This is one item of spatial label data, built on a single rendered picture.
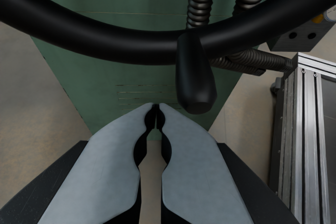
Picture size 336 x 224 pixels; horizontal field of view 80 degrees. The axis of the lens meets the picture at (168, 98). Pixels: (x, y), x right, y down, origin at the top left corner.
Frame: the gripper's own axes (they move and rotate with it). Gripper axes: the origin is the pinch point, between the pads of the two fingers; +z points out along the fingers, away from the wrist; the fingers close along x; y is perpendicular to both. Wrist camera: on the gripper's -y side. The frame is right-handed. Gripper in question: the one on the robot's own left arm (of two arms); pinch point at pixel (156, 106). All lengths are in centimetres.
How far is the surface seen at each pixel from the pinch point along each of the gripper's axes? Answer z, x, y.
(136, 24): 26.3, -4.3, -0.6
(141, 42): 4.8, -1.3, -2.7
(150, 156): 48, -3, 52
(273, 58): 17.4, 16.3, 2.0
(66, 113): 63, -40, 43
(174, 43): 4.9, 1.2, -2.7
